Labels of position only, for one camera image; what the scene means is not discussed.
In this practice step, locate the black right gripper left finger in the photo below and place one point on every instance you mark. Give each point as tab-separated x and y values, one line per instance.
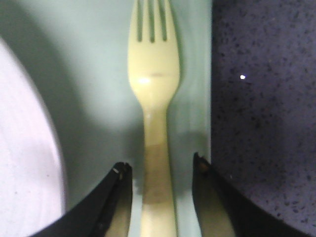
104	212

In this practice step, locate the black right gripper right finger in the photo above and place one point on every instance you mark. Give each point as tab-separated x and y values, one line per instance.
222	211

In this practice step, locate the white round plate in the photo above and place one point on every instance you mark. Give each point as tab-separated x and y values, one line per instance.
32	184

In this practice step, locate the pale yellow plastic fork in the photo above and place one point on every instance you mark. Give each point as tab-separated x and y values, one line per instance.
154	76

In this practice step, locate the light green serving tray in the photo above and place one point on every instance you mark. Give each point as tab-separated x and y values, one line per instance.
75	51

